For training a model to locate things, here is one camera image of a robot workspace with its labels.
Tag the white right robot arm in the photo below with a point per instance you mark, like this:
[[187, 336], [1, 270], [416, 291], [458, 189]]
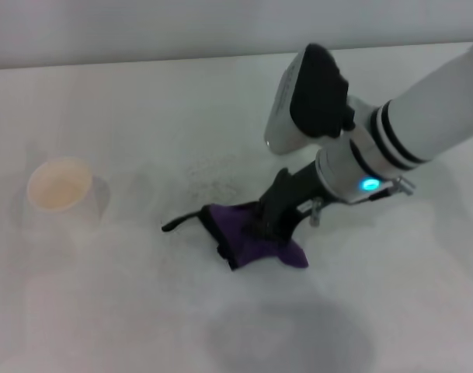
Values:
[[407, 128]]

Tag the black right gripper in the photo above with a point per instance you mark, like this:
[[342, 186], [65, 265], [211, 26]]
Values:
[[292, 194]]

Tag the clear plug with white label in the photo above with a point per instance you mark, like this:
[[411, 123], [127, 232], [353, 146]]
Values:
[[315, 210]]

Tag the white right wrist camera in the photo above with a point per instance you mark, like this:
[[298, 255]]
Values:
[[306, 101]]

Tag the purple rag with black trim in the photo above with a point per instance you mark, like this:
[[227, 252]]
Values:
[[236, 237]]

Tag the white paper cup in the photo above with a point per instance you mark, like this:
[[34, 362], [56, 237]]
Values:
[[59, 184]]

